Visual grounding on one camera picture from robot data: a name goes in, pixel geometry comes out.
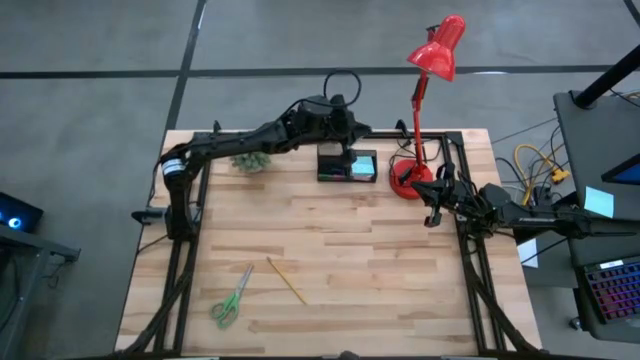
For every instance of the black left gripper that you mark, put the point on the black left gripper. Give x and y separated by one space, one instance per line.
347 125

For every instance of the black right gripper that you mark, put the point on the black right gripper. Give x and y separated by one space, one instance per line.
441 195

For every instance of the yellow wooden pencil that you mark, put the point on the yellow wooden pencil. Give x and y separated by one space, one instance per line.
287 281

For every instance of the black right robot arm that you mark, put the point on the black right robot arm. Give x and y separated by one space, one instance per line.
530 220

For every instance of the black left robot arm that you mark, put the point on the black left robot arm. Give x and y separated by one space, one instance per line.
240 142

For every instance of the black mesh desk organizer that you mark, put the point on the black mesh desk organizer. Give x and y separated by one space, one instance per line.
330 162

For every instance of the green plant in white pot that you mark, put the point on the green plant in white pot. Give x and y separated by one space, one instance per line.
251 162

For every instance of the white paper sheet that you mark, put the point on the white paper sheet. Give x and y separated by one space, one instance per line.
528 255

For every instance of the red desk lamp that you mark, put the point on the red desk lamp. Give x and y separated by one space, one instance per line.
435 50

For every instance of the dark grey side table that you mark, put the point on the dark grey side table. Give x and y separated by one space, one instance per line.
590 150
600 250

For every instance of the light blue paper note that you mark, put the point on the light blue paper note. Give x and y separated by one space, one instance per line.
599 202

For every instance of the tablet with blue screen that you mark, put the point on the tablet with blue screen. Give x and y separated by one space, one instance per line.
627 172

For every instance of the laptop with backlit keyboard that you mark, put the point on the laptop with backlit keyboard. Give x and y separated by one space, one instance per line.
615 290

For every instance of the black pole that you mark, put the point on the black pole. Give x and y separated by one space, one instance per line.
607 75

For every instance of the dark metal stand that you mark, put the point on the dark metal stand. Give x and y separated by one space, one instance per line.
55 251

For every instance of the blue lit computer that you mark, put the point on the blue lit computer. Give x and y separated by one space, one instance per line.
20 215

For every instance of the black metal table frame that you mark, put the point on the black metal table frame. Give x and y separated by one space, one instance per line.
452 136

